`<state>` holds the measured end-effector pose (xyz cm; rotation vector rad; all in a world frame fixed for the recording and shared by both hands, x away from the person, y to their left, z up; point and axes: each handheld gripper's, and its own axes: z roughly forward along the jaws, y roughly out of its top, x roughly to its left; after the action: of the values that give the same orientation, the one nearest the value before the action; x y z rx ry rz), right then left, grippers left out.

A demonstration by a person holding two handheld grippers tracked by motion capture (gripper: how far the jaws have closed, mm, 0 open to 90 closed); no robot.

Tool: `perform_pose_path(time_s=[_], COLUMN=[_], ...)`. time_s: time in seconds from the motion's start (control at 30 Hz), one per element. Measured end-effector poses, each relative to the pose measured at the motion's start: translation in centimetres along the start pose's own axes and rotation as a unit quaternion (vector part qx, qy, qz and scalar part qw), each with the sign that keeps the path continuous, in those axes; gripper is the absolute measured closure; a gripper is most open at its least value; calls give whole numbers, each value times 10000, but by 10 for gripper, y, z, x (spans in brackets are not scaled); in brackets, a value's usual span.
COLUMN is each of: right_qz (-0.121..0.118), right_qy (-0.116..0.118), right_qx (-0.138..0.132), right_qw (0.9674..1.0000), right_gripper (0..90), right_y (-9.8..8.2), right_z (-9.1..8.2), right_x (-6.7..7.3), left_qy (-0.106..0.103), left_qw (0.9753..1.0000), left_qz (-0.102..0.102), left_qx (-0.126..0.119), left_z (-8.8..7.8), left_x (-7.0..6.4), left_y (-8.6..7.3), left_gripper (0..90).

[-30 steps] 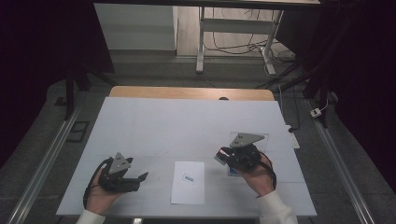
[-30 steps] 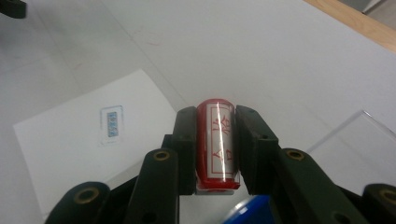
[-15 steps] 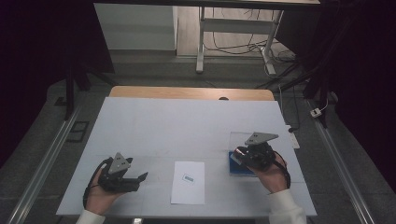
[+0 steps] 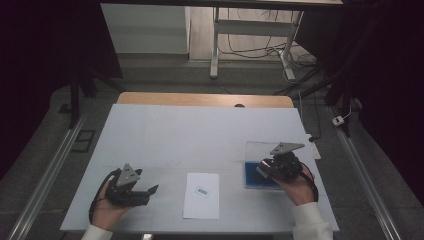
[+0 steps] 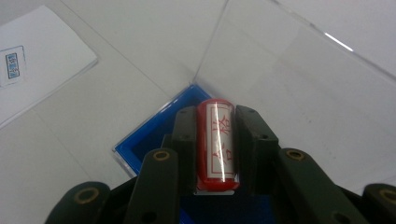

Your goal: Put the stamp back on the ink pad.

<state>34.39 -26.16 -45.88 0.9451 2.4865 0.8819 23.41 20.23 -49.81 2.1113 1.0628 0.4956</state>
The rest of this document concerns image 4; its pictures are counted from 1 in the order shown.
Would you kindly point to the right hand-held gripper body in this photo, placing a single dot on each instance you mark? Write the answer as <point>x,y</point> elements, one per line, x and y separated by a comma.
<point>285,166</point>

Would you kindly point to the person's right hand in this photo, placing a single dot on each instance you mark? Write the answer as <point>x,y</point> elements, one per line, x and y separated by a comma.
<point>300,191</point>

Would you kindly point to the small white paper sheet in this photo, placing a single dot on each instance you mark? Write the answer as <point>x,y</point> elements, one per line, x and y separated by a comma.
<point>201,206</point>

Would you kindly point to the small black plug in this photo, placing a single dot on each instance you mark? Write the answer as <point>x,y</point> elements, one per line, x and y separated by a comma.
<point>312,139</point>

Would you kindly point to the dark round table grommet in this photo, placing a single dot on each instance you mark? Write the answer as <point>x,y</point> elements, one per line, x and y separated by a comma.
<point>239,105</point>

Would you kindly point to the metal floor rail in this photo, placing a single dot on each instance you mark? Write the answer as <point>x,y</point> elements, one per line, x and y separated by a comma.
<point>46,176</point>
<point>363,176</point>

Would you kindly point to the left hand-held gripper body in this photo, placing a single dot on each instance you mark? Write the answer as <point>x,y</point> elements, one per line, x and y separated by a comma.
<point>128,176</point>

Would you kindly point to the white desk frame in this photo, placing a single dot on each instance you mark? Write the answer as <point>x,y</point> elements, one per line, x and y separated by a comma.
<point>253,27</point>

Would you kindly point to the dark floor outlet plate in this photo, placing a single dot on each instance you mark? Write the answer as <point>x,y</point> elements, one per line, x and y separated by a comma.
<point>83,141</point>

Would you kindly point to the blue ink pad clear lid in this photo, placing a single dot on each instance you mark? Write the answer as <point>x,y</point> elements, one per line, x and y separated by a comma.
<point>255,181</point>

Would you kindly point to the red stamp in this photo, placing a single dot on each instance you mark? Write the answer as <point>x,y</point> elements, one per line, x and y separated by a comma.
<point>261,169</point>

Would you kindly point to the person's left hand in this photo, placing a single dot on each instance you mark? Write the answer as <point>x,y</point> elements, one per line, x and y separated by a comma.
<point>106,215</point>

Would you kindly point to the large white table cover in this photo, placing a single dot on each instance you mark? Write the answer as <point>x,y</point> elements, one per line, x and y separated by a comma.
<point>186,140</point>

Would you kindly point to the black stand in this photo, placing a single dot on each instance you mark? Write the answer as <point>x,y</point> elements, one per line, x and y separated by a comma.
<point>336,90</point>
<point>75,100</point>

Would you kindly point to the dark curtain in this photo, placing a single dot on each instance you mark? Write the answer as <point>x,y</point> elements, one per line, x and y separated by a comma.
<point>40,50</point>
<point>390,66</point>

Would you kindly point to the white partition panel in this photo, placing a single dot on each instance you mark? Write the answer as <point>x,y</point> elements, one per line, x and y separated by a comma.
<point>145,28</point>

